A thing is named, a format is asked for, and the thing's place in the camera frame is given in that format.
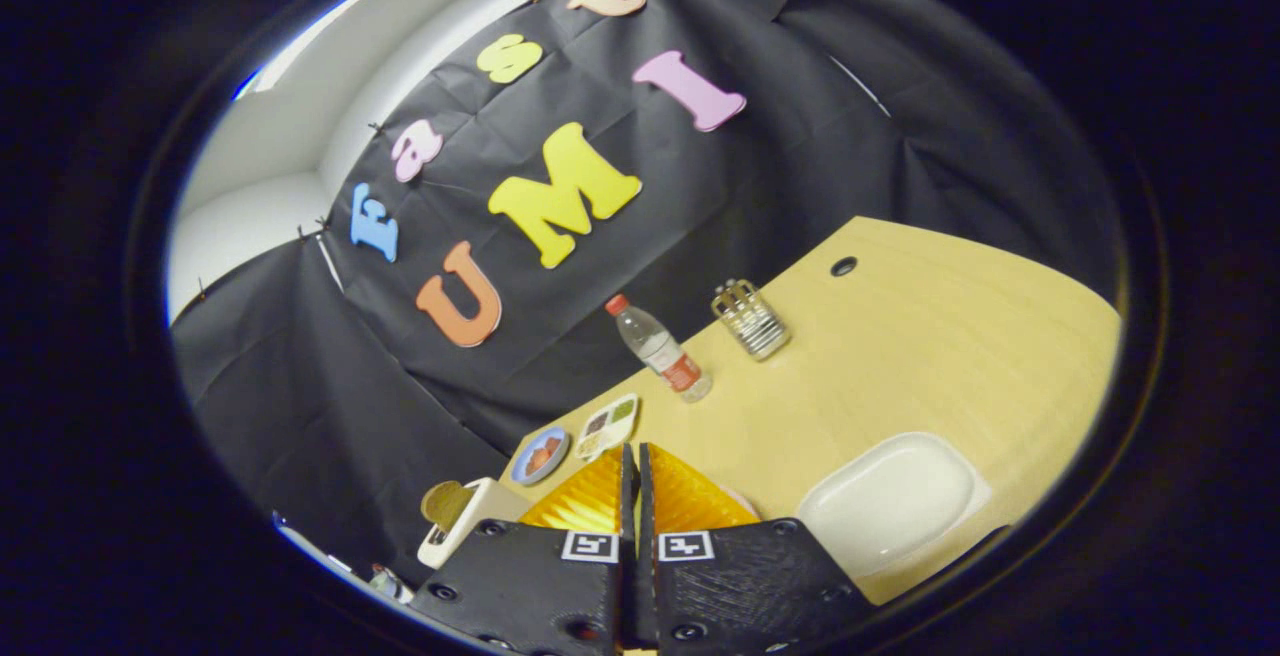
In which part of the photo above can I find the white toaster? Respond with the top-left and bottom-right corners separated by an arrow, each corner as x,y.
417,477 -> 531,570

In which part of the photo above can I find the white rectangular plate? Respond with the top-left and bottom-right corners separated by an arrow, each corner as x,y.
796,432 -> 993,579

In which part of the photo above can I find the clear red-capped water bottle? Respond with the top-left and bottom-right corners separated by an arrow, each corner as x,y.
604,293 -> 713,405

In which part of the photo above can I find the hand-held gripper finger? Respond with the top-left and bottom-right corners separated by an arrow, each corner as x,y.
638,442 -> 876,656
408,443 -> 641,656

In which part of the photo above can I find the white divided condiment tray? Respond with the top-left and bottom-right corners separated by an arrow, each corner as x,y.
573,393 -> 641,464

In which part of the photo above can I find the blue plate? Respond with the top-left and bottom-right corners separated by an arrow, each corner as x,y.
510,426 -> 572,487

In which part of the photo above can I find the metal wire utensil holder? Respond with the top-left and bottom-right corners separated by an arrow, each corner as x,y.
711,279 -> 792,362

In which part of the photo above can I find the brown bread slice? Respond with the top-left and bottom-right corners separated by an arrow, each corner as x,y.
421,481 -> 476,534

